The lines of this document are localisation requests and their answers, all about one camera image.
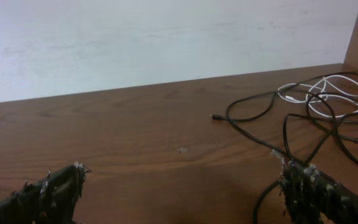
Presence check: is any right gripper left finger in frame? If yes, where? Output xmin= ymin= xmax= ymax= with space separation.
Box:
xmin=0 ymin=162 xmax=88 ymax=224

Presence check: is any black usb cable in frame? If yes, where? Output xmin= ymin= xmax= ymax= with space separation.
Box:
xmin=227 ymin=91 xmax=358 ymax=224
xmin=209 ymin=72 xmax=358 ymax=147

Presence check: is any white usb cable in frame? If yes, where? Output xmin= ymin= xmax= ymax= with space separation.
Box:
xmin=277 ymin=74 xmax=358 ymax=119

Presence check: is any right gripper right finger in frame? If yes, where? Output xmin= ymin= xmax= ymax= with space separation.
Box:
xmin=279 ymin=161 xmax=358 ymax=224

